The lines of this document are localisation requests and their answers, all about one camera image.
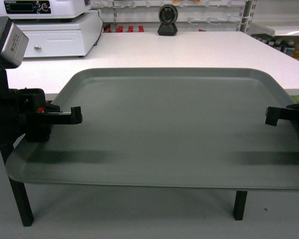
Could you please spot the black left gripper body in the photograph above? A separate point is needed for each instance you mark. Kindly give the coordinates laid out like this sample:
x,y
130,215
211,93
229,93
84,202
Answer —
x,y
34,101

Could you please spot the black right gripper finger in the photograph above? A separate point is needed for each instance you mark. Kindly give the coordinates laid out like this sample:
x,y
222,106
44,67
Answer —
x,y
273,114

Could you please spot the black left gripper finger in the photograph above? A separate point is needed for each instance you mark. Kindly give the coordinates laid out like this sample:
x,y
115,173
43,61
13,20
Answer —
x,y
73,117

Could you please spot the grey rectangular serving tray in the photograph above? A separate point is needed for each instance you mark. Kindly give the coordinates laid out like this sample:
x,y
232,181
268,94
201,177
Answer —
x,y
167,127

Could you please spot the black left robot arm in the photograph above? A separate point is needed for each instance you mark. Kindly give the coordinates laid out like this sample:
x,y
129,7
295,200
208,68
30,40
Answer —
x,y
10,128

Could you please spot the white cash drawer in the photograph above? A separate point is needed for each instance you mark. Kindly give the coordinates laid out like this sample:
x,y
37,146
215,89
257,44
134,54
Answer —
x,y
54,38

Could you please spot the black table leg left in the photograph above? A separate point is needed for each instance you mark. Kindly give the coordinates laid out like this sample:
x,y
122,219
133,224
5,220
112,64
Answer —
x,y
19,191

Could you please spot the black table leg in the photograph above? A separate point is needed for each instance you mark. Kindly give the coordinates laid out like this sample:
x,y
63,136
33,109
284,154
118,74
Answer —
x,y
19,191
239,205

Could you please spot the black table leg right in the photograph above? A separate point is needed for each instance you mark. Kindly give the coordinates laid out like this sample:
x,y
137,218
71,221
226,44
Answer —
x,y
239,205

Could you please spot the white cash register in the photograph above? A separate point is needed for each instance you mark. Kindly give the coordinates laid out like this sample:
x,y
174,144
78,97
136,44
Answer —
x,y
63,10

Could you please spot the black barcode scanner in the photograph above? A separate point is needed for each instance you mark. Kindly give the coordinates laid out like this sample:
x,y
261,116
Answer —
x,y
168,15

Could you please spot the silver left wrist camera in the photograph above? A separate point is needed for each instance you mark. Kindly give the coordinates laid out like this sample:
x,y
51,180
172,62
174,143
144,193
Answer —
x,y
13,44

